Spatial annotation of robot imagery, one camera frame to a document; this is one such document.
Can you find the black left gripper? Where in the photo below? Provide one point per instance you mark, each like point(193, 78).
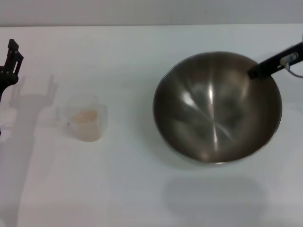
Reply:
point(6, 79)

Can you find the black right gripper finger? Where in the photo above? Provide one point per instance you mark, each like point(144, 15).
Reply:
point(265, 68)

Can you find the stainless steel mixing bowl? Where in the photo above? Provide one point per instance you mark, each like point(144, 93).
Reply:
point(213, 118)

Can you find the rice grains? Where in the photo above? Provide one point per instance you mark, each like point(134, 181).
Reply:
point(84, 117)

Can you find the clear plastic measuring cup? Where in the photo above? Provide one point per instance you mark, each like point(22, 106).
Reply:
point(94, 102)

